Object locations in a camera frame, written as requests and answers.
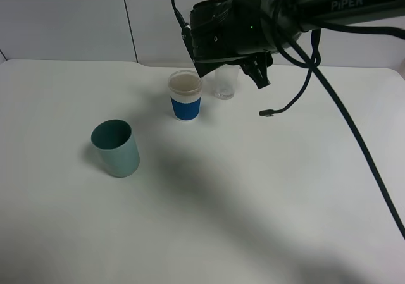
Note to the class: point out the tall clear glass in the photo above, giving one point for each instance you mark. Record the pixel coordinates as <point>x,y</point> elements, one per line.
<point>225,82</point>

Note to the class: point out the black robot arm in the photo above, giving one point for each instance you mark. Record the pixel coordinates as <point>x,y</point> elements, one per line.
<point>295,15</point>

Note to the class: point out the blue sleeved white paper cup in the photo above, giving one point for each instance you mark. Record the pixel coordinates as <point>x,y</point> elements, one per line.
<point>186,89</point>

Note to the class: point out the teal plastic cup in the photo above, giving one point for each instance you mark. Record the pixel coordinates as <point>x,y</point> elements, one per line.
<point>115,144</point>

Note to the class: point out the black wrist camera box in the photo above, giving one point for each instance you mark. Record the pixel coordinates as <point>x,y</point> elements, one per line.
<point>202,66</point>

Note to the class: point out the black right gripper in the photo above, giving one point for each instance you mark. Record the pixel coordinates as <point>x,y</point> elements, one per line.
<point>224,30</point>

